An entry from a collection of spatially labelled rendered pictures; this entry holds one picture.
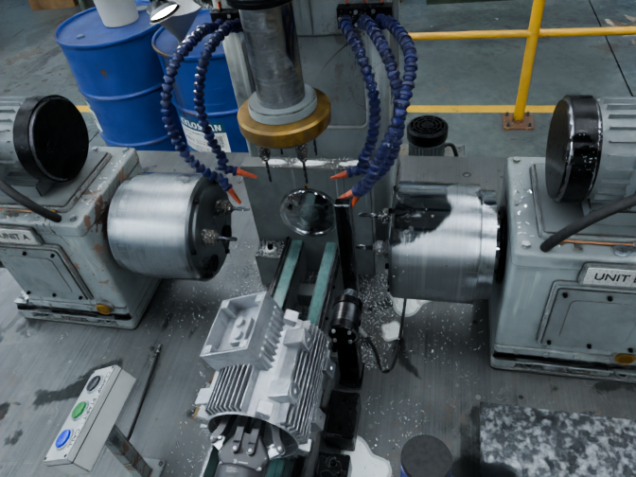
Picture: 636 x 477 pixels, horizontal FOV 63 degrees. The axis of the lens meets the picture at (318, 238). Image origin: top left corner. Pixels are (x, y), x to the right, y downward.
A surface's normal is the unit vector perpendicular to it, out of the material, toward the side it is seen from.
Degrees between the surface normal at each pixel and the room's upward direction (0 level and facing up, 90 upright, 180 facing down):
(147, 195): 17
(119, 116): 90
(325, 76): 90
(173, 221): 43
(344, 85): 90
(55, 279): 90
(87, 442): 62
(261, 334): 67
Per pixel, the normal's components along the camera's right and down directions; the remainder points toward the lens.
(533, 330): -0.19, 0.69
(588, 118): -0.18, -0.39
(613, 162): -0.22, 0.37
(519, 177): -0.11, -0.71
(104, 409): 0.80, -0.29
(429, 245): -0.22, 0.09
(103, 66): -0.06, 0.81
